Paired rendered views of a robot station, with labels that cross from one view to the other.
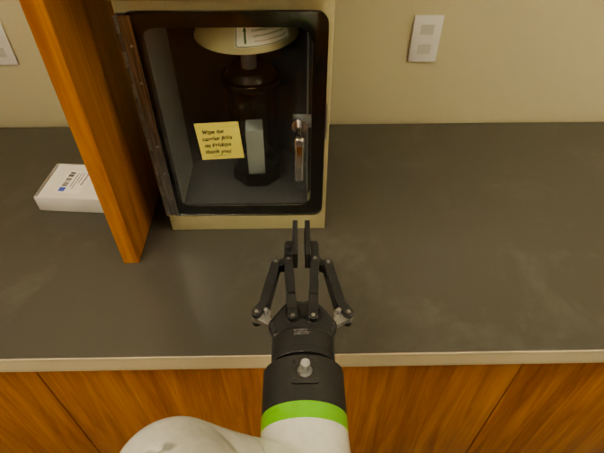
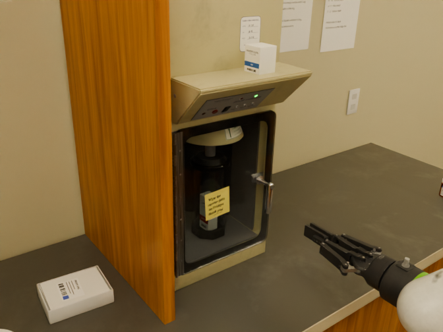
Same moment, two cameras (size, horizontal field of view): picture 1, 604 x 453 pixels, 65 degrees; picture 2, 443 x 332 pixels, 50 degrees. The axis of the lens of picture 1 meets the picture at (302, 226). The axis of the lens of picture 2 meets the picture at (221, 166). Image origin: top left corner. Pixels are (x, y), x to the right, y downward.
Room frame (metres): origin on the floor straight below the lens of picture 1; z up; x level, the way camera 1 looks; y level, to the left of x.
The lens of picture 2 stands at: (-0.16, 0.77, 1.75)
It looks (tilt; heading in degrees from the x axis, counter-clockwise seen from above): 24 degrees down; 324
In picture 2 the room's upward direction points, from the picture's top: 2 degrees clockwise
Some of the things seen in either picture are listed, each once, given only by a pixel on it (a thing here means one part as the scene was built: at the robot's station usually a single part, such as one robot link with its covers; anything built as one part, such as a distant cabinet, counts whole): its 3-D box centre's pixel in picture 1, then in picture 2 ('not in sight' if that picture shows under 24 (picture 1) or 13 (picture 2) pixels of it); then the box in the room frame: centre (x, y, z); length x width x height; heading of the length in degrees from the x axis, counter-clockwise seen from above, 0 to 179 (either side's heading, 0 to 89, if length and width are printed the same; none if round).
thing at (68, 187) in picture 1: (83, 187); (75, 292); (0.82, 0.49, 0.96); 0.16 x 0.12 x 0.04; 86
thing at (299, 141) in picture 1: (298, 151); (264, 195); (0.67, 0.01, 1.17); 0.05 x 0.03 x 0.10; 1
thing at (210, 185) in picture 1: (236, 129); (226, 192); (0.70, 0.11, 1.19); 0.30 x 0.01 x 0.40; 91
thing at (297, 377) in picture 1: (304, 391); (403, 282); (0.25, 0.00, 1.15); 0.09 x 0.06 x 0.12; 91
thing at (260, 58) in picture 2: not in sight; (260, 58); (0.65, 0.07, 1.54); 0.05 x 0.05 x 0.06; 3
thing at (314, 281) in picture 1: (313, 291); (352, 249); (0.39, -0.02, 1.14); 0.11 x 0.01 x 0.04; 176
